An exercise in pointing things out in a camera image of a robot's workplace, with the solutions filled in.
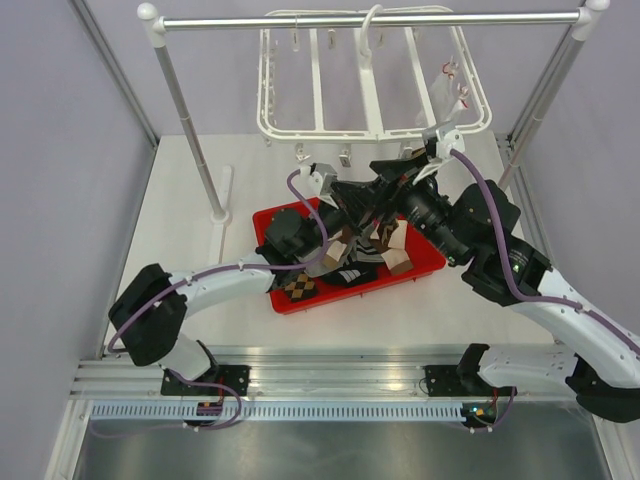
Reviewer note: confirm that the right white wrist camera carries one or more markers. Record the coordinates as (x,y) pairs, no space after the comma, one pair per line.
(445,138)

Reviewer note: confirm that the grey striped sock front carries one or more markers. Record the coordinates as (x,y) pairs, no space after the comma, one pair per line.
(318,269)

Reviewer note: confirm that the brown argyle sock in bin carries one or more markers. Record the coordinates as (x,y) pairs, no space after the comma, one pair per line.
(302,288)

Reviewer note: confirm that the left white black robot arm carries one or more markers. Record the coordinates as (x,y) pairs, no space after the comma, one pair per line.
(149,314)

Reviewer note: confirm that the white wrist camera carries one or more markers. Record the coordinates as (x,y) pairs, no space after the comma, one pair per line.
(445,138)
(319,177)

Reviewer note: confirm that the metal clothes rack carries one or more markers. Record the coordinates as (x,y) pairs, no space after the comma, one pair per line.
(580,23)

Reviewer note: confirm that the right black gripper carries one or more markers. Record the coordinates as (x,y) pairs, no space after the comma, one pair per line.
(402,171)

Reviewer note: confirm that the red plastic bin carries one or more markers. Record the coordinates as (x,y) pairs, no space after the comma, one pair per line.
(424,257)

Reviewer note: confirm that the white slotted cable duct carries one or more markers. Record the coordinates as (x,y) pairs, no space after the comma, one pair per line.
(281,411)

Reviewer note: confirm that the grey striped sock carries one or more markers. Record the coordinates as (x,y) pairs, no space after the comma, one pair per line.
(318,269)
(368,249)

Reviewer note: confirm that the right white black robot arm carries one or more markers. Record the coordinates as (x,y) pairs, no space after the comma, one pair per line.
(596,359)

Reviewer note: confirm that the white glove with red trim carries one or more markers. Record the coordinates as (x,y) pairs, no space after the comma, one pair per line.
(449,99)

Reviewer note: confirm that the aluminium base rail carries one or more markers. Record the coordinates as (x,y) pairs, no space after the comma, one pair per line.
(279,373)

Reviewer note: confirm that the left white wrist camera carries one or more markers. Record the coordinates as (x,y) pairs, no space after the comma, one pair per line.
(319,177)

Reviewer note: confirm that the beige brown striped sock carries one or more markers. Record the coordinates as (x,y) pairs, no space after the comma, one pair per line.
(395,256)
(335,254)

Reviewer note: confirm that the black blue sock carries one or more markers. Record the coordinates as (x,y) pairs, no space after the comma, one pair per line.
(351,276)

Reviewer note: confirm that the grey striped sock back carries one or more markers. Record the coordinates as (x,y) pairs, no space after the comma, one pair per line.
(368,249)

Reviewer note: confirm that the white clip sock hanger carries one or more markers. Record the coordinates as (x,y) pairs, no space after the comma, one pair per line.
(292,106)

